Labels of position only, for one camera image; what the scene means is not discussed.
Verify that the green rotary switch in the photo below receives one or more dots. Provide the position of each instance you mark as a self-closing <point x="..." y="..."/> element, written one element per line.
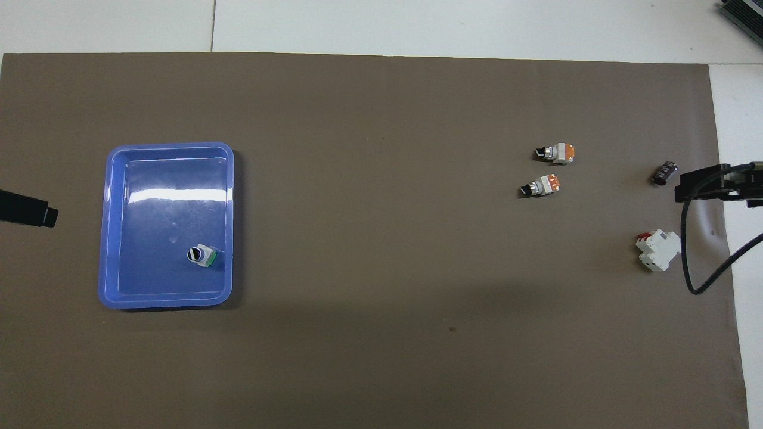
<point x="204" y="256"/>

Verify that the small black capacitor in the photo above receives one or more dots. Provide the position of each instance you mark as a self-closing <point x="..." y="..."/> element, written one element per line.
<point x="664" y="173"/>

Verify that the white red circuit breaker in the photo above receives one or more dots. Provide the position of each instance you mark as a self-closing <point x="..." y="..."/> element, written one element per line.
<point x="660" y="250"/>

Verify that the blue plastic tray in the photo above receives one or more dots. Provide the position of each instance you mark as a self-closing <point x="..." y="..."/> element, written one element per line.
<point x="155" y="226"/>

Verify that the grey ribbed device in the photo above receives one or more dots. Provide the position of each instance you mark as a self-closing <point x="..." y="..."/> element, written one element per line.
<point x="745" y="15"/>

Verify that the brown table mat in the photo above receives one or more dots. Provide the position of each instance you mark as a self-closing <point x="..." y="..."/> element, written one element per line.
<point x="381" y="179"/>

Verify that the orange rotary switch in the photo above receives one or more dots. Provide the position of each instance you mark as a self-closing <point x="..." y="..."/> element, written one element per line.
<point x="560" y="153"/>
<point x="543" y="186"/>

